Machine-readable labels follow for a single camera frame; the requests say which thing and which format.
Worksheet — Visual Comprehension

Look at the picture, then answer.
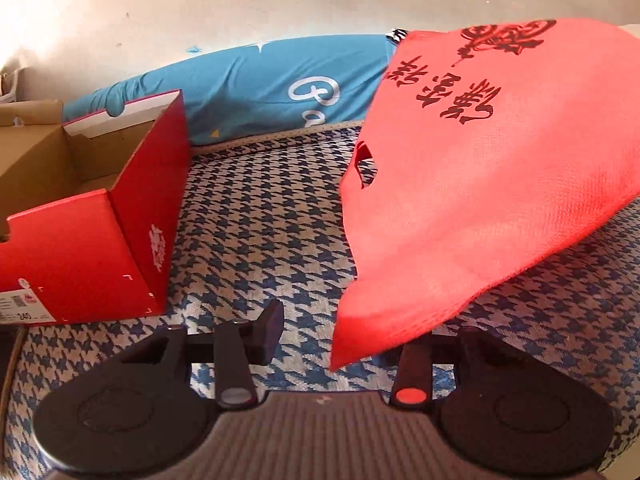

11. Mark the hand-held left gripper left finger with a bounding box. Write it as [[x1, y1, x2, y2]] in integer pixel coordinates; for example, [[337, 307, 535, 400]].
[[117, 300, 286, 409]]

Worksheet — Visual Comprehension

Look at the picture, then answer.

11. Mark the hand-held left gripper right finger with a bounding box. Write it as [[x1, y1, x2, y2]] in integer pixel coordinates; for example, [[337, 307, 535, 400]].
[[390, 326, 523, 411]]

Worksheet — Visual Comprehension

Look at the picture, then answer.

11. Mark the red shopping bag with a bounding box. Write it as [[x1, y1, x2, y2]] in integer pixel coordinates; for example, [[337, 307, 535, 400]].
[[330, 17, 640, 372]]

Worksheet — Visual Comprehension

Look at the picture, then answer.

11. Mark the blue white houndstooth mattress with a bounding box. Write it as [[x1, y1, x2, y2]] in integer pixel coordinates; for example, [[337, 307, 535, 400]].
[[0, 120, 640, 480]]

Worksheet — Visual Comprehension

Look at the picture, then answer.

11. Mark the red shoe box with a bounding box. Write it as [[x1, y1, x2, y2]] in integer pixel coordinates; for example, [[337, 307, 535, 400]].
[[0, 89, 193, 325]]

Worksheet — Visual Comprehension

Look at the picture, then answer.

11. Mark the blue printed quilt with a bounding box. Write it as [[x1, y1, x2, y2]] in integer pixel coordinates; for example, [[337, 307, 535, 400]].
[[62, 27, 408, 147]]

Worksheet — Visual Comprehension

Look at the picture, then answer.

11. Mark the white plastic basket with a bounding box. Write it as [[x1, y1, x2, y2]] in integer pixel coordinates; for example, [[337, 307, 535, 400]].
[[0, 67, 22, 103]]

